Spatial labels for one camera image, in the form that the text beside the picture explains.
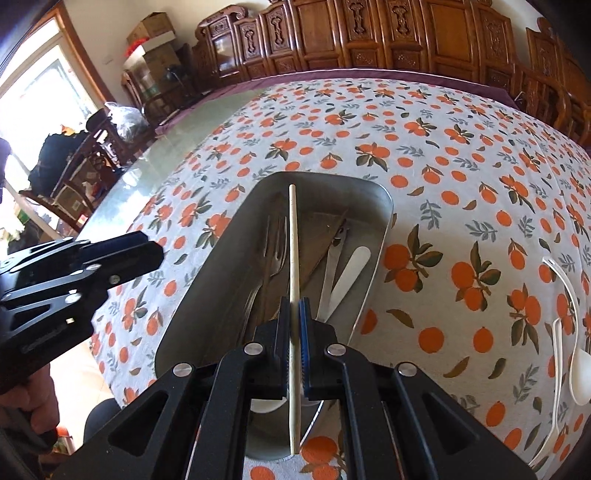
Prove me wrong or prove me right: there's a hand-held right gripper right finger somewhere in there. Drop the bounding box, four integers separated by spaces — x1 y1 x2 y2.
298 298 539 480

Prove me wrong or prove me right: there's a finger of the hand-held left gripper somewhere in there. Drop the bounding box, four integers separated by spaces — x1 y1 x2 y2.
0 231 152 298
0 244 165 357

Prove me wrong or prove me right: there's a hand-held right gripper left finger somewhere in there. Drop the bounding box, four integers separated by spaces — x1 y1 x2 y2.
51 295 293 480

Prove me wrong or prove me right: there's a smiley face metal spoon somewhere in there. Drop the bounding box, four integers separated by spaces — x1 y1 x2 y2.
318 222 352 324

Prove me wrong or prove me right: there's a light bamboo chopstick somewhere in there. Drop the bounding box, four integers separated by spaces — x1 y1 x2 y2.
287 185 303 455

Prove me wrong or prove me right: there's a grey metal tray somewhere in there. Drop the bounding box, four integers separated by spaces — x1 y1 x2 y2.
154 172 394 461

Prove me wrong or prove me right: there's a person's left hand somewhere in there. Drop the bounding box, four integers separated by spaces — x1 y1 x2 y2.
0 364 62 445

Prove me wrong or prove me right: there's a metal fork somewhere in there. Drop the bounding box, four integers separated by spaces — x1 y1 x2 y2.
240 215 289 342

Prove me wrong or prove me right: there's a dark wooden chair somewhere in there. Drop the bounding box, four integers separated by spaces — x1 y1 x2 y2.
18 115 139 232

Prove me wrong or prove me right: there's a black bag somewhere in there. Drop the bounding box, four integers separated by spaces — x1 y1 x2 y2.
28 131 93 195

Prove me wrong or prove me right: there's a clear plastic bag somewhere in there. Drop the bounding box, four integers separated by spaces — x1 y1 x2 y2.
104 102 153 141

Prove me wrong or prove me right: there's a white cardboard box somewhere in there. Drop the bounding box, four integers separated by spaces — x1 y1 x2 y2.
124 32 178 61

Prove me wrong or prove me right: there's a brown cardboard box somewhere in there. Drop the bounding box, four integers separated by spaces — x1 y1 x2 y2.
127 11 176 44

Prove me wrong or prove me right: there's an orange print tablecloth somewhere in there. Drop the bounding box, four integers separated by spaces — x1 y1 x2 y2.
90 78 591 480

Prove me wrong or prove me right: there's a white chopstick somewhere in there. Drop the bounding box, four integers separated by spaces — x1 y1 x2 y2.
526 397 566 467

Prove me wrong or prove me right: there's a large white plastic spoon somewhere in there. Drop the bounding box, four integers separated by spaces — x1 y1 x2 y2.
542 256 591 407

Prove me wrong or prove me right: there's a carved wooden cabinet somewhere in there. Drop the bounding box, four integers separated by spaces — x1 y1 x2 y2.
191 0 522 93

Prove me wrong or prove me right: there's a carved wooden chair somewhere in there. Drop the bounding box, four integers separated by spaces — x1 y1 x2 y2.
512 16 591 148

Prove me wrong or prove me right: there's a wooden door frame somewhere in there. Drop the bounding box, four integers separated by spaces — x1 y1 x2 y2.
51 4 109 104

